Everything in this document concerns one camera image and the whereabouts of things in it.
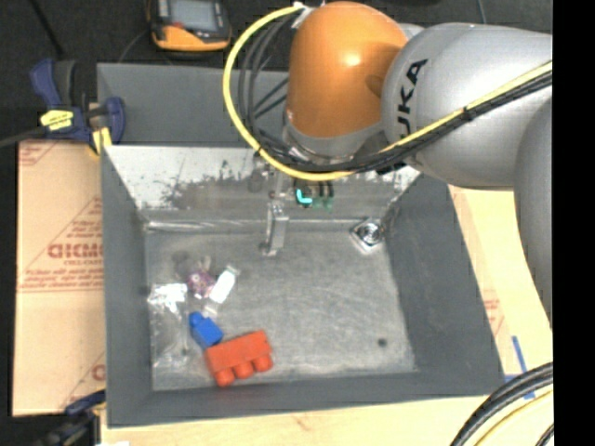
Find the blue toy building block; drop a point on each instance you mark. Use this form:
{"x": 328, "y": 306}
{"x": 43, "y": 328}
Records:
{"x": 204, "y": 329}

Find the purple toy figure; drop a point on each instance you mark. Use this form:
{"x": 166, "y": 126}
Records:
{"x": 201, "y": 280}

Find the brown cardboard board red print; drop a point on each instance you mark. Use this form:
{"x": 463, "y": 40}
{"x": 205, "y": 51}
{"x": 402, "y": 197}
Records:
{"x": 56, "y": 258}

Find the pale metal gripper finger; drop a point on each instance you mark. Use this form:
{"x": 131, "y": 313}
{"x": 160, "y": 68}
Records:
{"x": 280, "y": 230}
{"x": 267, "y": 230}

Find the small white bottle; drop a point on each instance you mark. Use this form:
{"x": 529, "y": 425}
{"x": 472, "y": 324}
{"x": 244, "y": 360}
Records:
{"x": 223, "y": 285}

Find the grey metal bin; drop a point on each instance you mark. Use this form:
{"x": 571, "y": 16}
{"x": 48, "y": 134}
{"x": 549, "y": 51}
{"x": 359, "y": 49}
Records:
{"x": 316, "y": 305}

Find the shiny silver metal piece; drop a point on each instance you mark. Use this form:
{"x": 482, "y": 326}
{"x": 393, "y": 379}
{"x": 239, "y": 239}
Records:
{"x": 367, "y": 237}

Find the red toy building block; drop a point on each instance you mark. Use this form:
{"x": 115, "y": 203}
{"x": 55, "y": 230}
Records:
{"x": 238, "y": 355}

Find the clear plastic bag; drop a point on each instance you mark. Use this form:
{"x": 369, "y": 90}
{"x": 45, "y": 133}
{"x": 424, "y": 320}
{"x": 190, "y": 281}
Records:
{"x": 166, "y": 295}

